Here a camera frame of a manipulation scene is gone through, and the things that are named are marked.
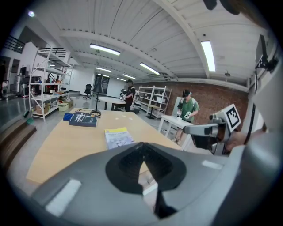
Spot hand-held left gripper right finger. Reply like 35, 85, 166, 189
143, 142, 235, 223

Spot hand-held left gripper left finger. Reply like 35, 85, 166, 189
31, 142, 158, 225

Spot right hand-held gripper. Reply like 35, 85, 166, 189
183, 103, 241, 155

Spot yellow grey robot book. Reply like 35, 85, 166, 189
104, 127, 135, 150

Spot person's right forearm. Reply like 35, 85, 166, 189
226, 127, 269, 152

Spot white rectangular table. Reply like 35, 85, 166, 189
159, 114, 195, 151

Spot wooden table white legs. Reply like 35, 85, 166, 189
26, 108, 183, 185

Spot thick blue book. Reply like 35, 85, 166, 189
68, 112, 99, 128

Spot person's white shirt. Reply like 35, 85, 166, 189
247, 50, 283, 137

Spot black desk lamp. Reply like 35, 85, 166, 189
90, 77, 104, 117

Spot brown wooden steps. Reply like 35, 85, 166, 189
0, 119, 37, 170

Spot round beige table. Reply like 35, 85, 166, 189
98, 96, 127, 111

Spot cardboard box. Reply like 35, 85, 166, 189
35, 103, 51, 115

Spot green dustpan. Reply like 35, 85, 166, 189
23, 109, 33, 124

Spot black office chair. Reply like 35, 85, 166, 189
83, 83, 92, 100

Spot steel tank machine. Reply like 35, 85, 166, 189
15, 74, 42, 98

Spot white stocked shelving rack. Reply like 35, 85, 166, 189
28, 46, 73, 122

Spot black railing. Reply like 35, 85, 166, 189
2, 35, 26, 53

